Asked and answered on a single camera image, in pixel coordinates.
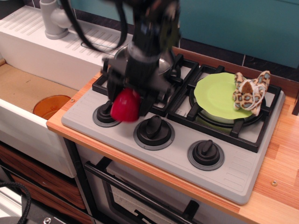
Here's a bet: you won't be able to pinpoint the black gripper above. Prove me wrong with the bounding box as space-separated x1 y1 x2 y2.
101 55 176 117

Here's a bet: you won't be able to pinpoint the red toy sweet potato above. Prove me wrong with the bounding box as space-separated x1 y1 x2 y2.
110 88 141 122

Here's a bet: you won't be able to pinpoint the spotted stuffed cheetah toy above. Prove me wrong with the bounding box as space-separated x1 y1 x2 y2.
233 70 271 116

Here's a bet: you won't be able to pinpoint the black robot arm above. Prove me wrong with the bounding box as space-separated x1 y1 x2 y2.
102 0 180 122

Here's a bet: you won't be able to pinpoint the black left stove knob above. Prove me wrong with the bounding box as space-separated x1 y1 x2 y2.
93 100 120 128

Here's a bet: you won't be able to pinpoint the black stove knob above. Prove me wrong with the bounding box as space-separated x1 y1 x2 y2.
133 115 175 151
93 100 120 128
187 140 225 171

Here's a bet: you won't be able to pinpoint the stainless steel pan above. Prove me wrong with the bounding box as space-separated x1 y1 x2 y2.
81 42 175 75

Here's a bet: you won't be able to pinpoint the black middle stove knob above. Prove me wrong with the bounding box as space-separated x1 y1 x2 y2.
133 115 175 151

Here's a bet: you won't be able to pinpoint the lime green plate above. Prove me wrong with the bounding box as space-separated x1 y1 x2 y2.
194 72 253 120

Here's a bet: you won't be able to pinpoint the grey toy stove top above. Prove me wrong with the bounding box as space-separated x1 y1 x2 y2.
61 58 285 204

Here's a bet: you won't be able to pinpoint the black right stove knob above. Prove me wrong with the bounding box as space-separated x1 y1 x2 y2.
187 140 225 171

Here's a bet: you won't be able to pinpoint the black left burner grate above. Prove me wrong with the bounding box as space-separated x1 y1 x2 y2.
92 54 199 118

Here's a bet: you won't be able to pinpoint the black burner grate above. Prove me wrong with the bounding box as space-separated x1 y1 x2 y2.
92 54 199 118
167 65 283 153

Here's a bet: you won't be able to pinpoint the black right burner grate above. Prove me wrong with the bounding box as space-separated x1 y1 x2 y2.
167 65 283 153

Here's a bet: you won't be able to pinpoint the orange sink drain plug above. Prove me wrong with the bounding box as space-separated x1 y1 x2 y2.
33 95 71 120

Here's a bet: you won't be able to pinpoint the white toy sink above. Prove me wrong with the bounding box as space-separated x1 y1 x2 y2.
0 6 120 178

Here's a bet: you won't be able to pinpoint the grey toy faucet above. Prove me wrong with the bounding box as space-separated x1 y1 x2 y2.
40 0 72 40

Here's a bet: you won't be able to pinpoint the wooden drawer fronts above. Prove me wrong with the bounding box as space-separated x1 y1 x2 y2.
0 142 93 224

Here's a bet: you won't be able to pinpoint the black braided cable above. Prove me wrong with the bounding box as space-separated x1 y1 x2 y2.
59 0 131 52

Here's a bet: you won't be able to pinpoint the oven door with black handle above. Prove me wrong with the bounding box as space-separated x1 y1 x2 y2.
84 157 199 224

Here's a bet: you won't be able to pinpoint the black cable lower left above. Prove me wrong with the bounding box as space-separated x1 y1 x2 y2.
0 182 32 224

